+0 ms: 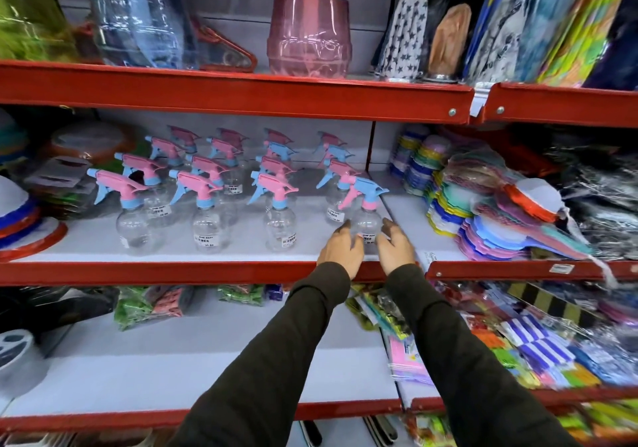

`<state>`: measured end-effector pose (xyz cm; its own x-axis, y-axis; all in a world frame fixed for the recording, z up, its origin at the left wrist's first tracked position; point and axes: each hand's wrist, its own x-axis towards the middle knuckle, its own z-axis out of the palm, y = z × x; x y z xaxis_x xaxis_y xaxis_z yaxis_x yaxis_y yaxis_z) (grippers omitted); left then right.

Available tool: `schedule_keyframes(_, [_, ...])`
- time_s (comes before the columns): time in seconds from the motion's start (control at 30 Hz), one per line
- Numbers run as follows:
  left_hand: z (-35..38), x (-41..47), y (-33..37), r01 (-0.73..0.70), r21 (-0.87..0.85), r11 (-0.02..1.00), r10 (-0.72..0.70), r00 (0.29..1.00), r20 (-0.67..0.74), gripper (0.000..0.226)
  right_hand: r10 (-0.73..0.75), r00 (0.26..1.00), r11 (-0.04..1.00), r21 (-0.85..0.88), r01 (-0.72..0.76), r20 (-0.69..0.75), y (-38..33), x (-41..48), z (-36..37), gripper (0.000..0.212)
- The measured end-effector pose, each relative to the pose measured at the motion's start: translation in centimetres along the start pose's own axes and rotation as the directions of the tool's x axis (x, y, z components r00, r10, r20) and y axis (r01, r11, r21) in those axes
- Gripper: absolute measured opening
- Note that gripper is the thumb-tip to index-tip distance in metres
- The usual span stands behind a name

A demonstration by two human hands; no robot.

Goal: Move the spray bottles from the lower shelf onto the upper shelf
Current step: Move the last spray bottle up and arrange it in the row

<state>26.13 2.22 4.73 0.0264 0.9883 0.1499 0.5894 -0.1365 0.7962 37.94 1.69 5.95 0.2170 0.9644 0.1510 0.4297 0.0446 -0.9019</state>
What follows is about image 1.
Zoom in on person's left hand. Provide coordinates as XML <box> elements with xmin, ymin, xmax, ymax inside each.
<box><xmin>317</xmin><ymin>219</ymin><xmax>366</xmax><ymax>281</ymax></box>

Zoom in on person's right hand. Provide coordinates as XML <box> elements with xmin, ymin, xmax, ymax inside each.
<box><xmin>376</xmin><ymin>218</ymin><xmax>417</xmax><ymax>277</ymax></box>

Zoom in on blue head spray bottle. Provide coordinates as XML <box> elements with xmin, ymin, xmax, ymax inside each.
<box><xmin>338</xmin><ymin>176</ymin><xmax>390</xmax><ymax>256</ymax></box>

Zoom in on person's right forearm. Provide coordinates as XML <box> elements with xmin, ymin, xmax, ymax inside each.
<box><xmin>385</xmin><ymin>263</ymin><xmax>582</xmax><ymax>447</ymax></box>

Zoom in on person's left forearm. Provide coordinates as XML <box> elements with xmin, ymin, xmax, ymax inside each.
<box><xmin>168</xmin><ymin>261</ymin><xmax>353</xmax><ymax>447</ymax></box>

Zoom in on stacks of colourful round lids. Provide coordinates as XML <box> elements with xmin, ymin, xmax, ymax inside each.
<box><xmin>389</xmin><ymin>124</ymin><xmax>453</xmax><ymax>196</ymax></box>

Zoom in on pile of colourful scalloped mats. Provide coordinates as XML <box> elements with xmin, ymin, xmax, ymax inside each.
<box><xmin>425</xmin><ymin>147</ymin><xmax>596</xmax><ymax>263</ymax></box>

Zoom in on grey shelf with red edge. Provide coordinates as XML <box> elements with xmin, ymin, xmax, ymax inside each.
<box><xmin>371</xmin><ymin>170</ymin><xmax>638</xmax><ymax>283</ymax></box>
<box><xmin>0</xmin><ymin>287</ymin><xmax>403</xmax><ymax>433</ymax></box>
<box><xmin>383</xmin><ymin>329</ymin><xmax>638</xmax><ymax>415</ymax></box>
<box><xmin>0</xmin><ymin>168</ymin><xmax>430</xmax><ymax>287</ymax></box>

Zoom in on small green packet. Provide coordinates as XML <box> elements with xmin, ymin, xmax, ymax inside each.
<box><xmin>217</xmin><ymin>284</ymin><xmax>266</xmax><ymax>307</ymax></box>

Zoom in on pink flat packet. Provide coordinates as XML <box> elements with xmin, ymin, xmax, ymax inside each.
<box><xmin>388</xmin><ymin>336</ymin><xmax>433</xmax><ymax>386</ymax></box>

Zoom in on rows of clear spray bottles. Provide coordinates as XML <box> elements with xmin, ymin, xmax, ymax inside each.
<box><xmin>87</xmin><ymin>125</ymin><xmax>361</xmax><ymax>258</ymax></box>

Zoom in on white shelf label clip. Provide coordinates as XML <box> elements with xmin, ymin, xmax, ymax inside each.
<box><xmin>469</xmin><ymin>82</ymin><xmax>497</xmax><ymax>119</ymax></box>

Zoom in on yellow black striped tape pack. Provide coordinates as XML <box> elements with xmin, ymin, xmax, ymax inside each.
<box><xmin>505</xmin><ymin>281</ymin><xmax>600</xmax><ymax>331</ymax></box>

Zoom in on long red shelf board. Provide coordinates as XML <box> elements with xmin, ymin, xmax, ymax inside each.
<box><xmin>0</xmin><ymin>59</ymin><xmax>476</xmax><ymax>125</ymax></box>

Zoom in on pile of colourful packets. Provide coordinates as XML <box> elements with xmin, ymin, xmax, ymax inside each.
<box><xmin>346</xmin><ymin>281</ymin><xmax>638</xmax><ymax>390</ymax></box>

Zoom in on star-patterned packaged item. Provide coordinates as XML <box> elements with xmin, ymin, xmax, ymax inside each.
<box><xmin>375</xmin><ymin>0</ymin><xmax>430</xmax><ymax>82</ymax></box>

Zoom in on tan packaged item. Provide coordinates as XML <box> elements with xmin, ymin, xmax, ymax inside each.
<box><xmin>426</xmin><ymin>3</ymin><xmax>473</xmax><ymax>84</ymax></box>

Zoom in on red transparent plastic pitcher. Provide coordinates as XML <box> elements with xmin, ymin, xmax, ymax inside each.
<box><xmin>266</xmin><ymin>0</ymin><xmax>354</xmax><ymax>79</ymax></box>

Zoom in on green and pink packet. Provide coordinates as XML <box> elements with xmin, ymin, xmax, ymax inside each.
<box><xmin>114</xmin><ymin>285</ymin><xmax>195</xmax><ymax>332</ymax></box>

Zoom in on red plastic hanger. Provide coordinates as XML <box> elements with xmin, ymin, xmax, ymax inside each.
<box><xmin>192</xmin><ymin>18</ymin><xmax>259</xmax><ymax>74</ymax></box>

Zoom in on short red shelf board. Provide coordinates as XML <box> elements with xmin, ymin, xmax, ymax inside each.
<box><xmin>478</xmin><ymin>82</ymin><xmax>638</xmax><ymax>129</ymax></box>

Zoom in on pile of black plastic packets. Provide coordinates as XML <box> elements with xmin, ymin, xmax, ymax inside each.
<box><xmin>543</xmin><ymin>132</ymin><xmax>638</xmax><ymax>261</ymax></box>

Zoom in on blue illustrated flat pack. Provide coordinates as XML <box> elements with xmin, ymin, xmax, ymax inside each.
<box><xmin>463</xmin><ymin>0</ymin><xmax>538</xmax><ymax>85</ymax></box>

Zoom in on light blue flat pack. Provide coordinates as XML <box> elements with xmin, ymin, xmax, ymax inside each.
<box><xmin>515</xmin><ymin>0</ymin><xmax>590</xmax><ymax>84</ymax></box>

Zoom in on orange-rimmed round pack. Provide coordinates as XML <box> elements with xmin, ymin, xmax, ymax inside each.
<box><xmin>42</xmin><ymin>121</ymin><xmax>136</xmax><ymax>164</ymax></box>

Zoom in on row of bright colourful packets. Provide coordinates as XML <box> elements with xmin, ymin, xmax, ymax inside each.
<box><xmin>405</xmin><ymin>400</ymin><xmax>638</xmax><ymax>447</ymax></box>

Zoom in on multicoloured flat pack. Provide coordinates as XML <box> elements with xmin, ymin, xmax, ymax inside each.
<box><xmin>536</xmin><ymin>0</ymin><xmax>635</xmax><ymax>88</ymax></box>

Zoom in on grey packaged items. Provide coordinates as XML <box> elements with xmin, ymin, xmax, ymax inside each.
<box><xmin>22</xmin><ymin>155</ymin><xmax>99</xmax><ymax>221</ymax></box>

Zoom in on dark blue flat pack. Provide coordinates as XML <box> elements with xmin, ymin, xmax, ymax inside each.
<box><xmin>582</xmin><ymin>0</ymin><xmax>638</xmax><ymax>91</ymax></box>

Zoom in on black plastic bag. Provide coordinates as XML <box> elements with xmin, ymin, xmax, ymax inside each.
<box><xmin>0</xmin><ymin>285</ymin><xmax>120</xmax><ymax>344</ymax></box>

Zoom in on clear blue plastic jug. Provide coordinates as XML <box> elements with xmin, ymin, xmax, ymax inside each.
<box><xmin>85</xmin><ymin>0</ymin><xmax>198</xmax><ymax>70</ymax></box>

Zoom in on stack of coloured round plates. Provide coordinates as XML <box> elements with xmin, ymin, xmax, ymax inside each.
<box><xmin>0</xmin><ymin>175</ymin><xmax>68</xmax><ymax>263</ymax></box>

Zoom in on white round plastic item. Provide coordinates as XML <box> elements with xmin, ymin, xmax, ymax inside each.
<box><xmin>0</xmin><ymin>329</ymin><xmax>52</xmax><ymax>403</ymax></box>

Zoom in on green transparent plastic pack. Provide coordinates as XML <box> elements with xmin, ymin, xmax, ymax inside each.
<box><xmin>0</xmin><ymin>0</ymin><xmax>79</xmax><ymax>62</ymax></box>

